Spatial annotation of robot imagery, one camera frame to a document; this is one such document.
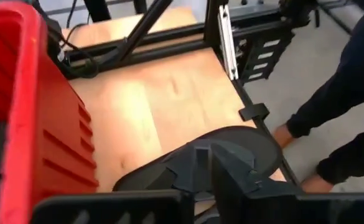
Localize silver aluminium rail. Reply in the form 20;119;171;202
218;4;239;81

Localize red plastic bin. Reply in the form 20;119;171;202
0;0;100;224

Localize person's hand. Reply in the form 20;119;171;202
273;123;296;149
299;173;335;194

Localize black table frame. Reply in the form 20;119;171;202
44;0;301;187

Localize black plastic clip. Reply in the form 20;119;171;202
238;102;270;122

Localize black rubber slide sandal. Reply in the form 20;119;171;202
113;126;284;224

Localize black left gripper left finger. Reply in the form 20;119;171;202
30;139;214;224

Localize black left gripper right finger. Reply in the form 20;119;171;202
212;143;364;224

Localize black slotted bracket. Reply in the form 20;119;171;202
236;29;294;85

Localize black cable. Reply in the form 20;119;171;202
47;23;100;79

